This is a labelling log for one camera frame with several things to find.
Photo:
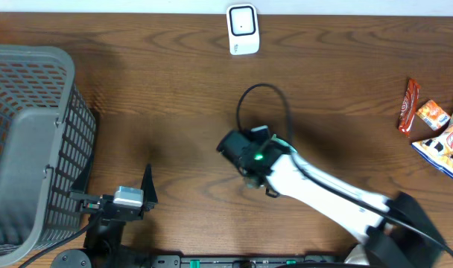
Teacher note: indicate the grey plastic shopping basket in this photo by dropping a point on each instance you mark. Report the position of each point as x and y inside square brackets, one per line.
[47, 134]

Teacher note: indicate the yellow snack bag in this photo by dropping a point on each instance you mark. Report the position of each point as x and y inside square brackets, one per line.
[438, 151]

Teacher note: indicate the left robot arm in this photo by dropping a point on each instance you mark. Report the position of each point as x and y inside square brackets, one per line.
[102, 246]

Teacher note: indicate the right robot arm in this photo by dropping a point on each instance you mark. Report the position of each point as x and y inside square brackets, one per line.
[390, 232]

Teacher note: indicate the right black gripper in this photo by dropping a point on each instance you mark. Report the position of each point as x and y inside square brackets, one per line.
[245, 174]

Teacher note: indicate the white barcode scanner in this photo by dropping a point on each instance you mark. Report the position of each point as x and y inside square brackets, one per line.
[243, 29]

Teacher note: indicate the black mounting rail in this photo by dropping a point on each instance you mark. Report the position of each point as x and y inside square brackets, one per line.
[178, 261]

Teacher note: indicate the light blue tissue packet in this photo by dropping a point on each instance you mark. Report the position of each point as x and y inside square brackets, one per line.
[286, 141]

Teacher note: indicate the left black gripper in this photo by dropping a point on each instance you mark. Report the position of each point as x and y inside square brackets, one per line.
[149, 188]

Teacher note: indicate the orange tissue pack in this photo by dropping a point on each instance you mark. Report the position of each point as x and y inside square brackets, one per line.
[433, 115]

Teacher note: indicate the red chocolate bar wrapper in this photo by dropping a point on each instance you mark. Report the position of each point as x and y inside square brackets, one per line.
[408, 108]

